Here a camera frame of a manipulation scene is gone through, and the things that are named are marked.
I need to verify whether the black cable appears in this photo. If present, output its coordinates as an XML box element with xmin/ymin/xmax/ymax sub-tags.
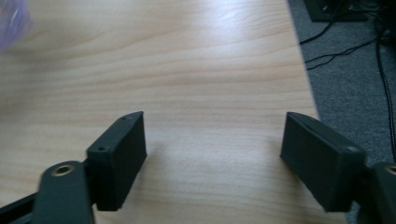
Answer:
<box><xmin>375</xmin><ymin>18</ymin><xmax>396</xmax><ymax>162</ymax></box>
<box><xmin>299</xmin><ymin>18</ymin><xmax>339</xmax><ymax>46</ymax></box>
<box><xmin>304</xmin><ymin>36</ymin><xmax>379</xmax><ymax>71</ymax></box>

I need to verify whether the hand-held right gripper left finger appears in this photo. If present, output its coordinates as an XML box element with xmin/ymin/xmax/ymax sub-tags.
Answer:
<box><xmin>86</xmin><ymin>110</ymin><xmax>148</xmax><ymax>212</ymax></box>

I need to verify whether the translucent purple plastic object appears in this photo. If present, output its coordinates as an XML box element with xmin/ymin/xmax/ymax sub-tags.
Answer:
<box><xmin>0</xmin><ymin>0</ymin><xmax>33</xmax><ymax>52</ymax></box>

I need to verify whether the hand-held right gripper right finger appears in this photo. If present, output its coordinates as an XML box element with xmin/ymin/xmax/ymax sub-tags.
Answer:
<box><xmin>279</xmin><ymin>111</ymin><xmax>367</xmax><ymax>214</ymax></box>

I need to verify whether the black stand base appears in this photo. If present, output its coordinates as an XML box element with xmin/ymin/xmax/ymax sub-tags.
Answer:
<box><xmin>303</xmin><ymin>0</ymin><xmax>372</xmax><ymax>23</ymax></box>

